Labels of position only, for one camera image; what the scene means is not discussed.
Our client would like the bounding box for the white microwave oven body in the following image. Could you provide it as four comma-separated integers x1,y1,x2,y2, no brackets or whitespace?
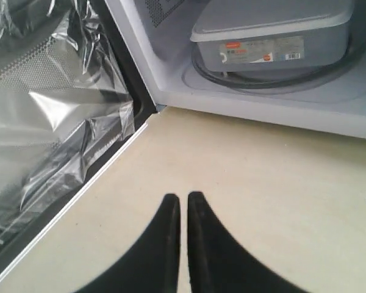
106,1,366,139

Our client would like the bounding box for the white plastic lidded container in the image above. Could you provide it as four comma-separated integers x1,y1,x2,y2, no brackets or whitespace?
190,0,355,72

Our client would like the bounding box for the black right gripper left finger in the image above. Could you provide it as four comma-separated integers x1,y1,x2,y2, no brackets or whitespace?
77,194,181,292

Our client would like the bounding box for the white microwave door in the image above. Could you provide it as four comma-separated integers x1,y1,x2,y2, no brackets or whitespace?
0,1,154,282

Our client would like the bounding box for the glass microwave turntable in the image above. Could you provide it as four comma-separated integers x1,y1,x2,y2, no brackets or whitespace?
181,33,366,105

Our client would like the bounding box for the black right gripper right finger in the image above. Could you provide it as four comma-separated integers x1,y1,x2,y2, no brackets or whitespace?
187,192,295,292

